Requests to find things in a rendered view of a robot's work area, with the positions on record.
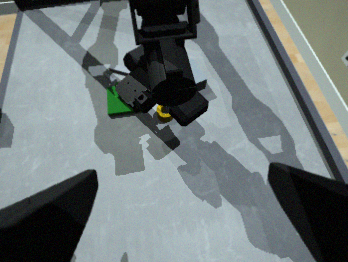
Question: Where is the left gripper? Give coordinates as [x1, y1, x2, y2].
[123, 45, 209, 126]

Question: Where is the green square plate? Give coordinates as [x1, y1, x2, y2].
[107, 82, 136, 116]

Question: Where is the black metal frame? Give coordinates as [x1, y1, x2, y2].
[13, 0, 31, 8]

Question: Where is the yellow round nut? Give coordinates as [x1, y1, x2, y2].
[157, 105, 173, 122]

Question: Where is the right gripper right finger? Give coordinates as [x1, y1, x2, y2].
[268, 162, 348, 262]

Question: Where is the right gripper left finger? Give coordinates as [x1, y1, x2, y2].
[0, 169, 98, 262]

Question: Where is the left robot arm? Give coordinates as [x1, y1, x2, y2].
[115, 0, 200, 113]

